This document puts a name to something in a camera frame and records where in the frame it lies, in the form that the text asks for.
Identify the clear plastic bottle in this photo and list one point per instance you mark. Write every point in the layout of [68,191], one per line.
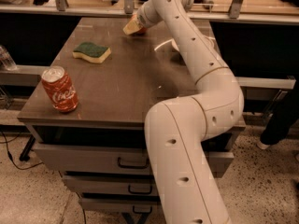
[6,60]

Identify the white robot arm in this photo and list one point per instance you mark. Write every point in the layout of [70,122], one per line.
[175,128]

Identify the green and yellow sponge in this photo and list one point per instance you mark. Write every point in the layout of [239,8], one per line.
[91,53]

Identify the top drawer with black handle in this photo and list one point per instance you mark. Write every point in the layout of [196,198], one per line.
[93,159]

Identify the white paper bowl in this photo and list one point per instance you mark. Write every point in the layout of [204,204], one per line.
[174,45]

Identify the middle drawer with black handle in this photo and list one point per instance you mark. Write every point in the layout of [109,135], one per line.
[119,185]

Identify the red apple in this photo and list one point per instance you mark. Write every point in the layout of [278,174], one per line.
[142,30]

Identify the red Coca-Cola can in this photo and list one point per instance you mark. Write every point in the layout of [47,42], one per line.
[59,87]

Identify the drawer with black handle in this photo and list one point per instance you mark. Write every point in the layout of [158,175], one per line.
[121,206]
[93,159]
[119,185]

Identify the person in black trousers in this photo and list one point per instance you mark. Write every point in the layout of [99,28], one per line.
[284,116]

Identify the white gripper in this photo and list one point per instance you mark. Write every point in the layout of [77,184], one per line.
[144,20]

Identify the bottom drawer with black handle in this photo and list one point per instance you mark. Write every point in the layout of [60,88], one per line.
[121,206]

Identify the grey drawer cabinet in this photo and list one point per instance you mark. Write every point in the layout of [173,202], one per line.
[114,96]

